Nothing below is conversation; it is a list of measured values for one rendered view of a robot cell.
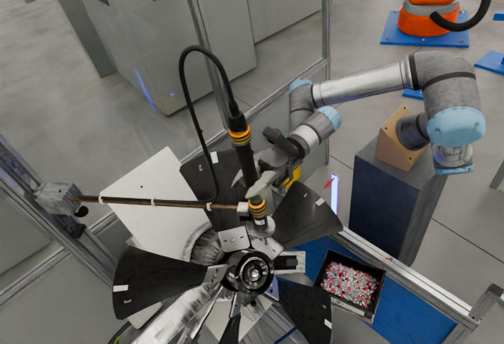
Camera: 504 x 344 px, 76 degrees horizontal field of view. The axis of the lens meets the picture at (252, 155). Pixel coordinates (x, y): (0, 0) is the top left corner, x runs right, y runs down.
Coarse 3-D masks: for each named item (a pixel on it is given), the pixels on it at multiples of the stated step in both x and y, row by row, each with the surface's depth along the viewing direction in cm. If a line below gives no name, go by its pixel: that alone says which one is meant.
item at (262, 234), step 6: (240, 204) 86; (246, 204) 85; (240, 210) 84; (246, 210) 84; (240, 216) 86; (246, 216) 85; (252, 216) 87; (246, 222) 87; (252, 222) 87; (270, 222) 90; (252, 228) 89; (270, 228) 89; (252, 234) 90; (258, 234) 88; (264, 234) 88; (270, 234) 88
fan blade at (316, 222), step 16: (288, 192) 110; (288, 208) 106; (304, 208) 106; (320, 208) 107; (288, 224) 102; (304, 224) 102; (320, 224) 103; (336, 224) 105; (288, 240) 97; (304, 240) 98
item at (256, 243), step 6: (258, 240) 99; (264, 240) 99; (270, 240) 99; (252, 246) 98; (258, 246) 97; (264, 246) 97; (270, 246) 97; (276, 246) 97; (282, 246) 96; (264, 252) 96; (270, 252) 95; (276, 252) 95; (270, 258) 94
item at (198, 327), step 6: (222, 288) 97; (216, 294) 96; (216, 300) 96; (210, 306) 94; (204, 312) 94; (210, 312) 94; (204, 318) 93; (198, 324) 92; (192, 330) 92; (198, 330) 92; (192, 336) 91
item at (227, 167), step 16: (192, 160) 95; (224, 160) 94; (192, 176) 95; (208, 176) 94; (224, 176) 93; (208, 192) 94; (224, 192) 93; (240, 192) 92; (224, 224) 93; (240, 224) 92
